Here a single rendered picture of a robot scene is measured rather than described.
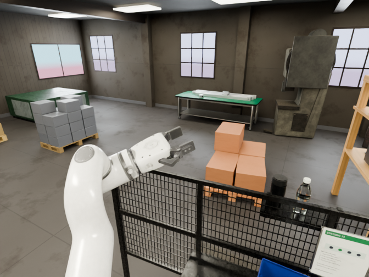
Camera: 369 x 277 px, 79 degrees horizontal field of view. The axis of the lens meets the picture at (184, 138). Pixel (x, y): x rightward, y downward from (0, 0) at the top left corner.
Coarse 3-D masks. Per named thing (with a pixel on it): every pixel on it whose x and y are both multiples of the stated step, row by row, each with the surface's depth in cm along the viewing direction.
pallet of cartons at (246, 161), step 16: (224, 128) 406; (240, 128) 406; (224, 144) 391; (240, 144) 400; (256, 144) 426; (224, 160) 364; (240, 160) 364; (256, 160) 364; (208, 176) 351; (224, 176) 340; (240, 176) 329; (256, 176) 322; (208, 192) 356; (224, 192) 347
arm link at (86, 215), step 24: (72, 168) 49; (96, 168) 49; (72, 192) 46; (96, 192) 47; (72, 216) 47; (96, 216) 47; (72, 240) 48; (96, 240) 47; (72, 264) 44; (96, 264) 45
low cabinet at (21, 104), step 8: (56, 88) 859; (64, 88) 859; (8, 96) 725; (16, 96) 725; (24, 96) 725; (32, 96) 725; (40, 96) 725; (48, 96) 725; (56, 96) 725; (8, 104) 739; (16, 104) 713; (24, 104) 691; (56, 104) 717; (88, 104) 827; (16, 112) 729; (24, 112) 707; (32, 120) 708
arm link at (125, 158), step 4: (120, 152) 59; (124, 152) 59; (128, 152) 60; (120, 156) 58; (124, 156) 58; (128, 156) 58; (120, 160) 57; (124, 160) 57; (128, 160) 57; (132, 160) 59; (124, 164) 57; (128, 164) 57; (132, 164) 58; (124, 168) 57; (128, 168) 57; (132, 168) 58; (136, 168) 59; (128, 172) 58; (132, 172) 57; (136, 172) 59; (128, 176) 59; (132, 176) 59; (136, 176) 60
